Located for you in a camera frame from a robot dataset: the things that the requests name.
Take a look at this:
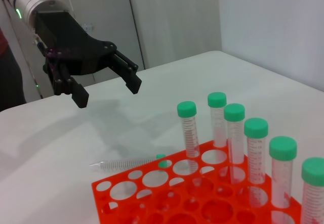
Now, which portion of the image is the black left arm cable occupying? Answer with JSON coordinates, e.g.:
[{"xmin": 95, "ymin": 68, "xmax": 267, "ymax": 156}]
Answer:
[{"xmin": 32, "ymin": 38, "xmax": 45, "ymax": 52}]

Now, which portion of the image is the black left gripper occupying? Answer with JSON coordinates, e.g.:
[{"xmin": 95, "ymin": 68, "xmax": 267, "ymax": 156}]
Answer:
[{"xmin": 34, "ymin": 11, "xmax": 142, "ymax": 108}]

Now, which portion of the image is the person in dark trousers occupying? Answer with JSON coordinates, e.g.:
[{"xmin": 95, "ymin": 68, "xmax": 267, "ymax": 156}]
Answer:
[{"xmin": 0, "ymin": 28, "xmax": 27, "ymax": 112}]

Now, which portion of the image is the orange plastic test tube rack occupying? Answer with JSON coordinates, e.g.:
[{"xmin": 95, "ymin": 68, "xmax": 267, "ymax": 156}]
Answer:
[{"xmin": 91, "ymin": 140, "xmax": 304, "ymax": 224}]

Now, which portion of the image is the green capped clear test tube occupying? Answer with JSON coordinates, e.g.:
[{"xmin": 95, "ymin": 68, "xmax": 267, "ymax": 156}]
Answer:
[
  {"xmin": 244, "ymin": 117, "xmax": 269, "ymax": 208},
  {"xmin": 224, "ymin": 103, "xmax": 247, "ymax": 186},
  {"xmin": 89, "ymin": 153, "xmax": 168, "ymax": 171},
  {"xmin": 301, "ymin": 157, "xmax": 324, "ymax": 224},
  {"xmin": 269, "ymin": 137, "xmax": 298, "ymax": 209},
  {"xmin": 176, "ymin": 101, "xmax": 201, "ymax": 176},
  {"xmin": 207, "ymin": 92, "xmax": 228, "ymax": 148}
]

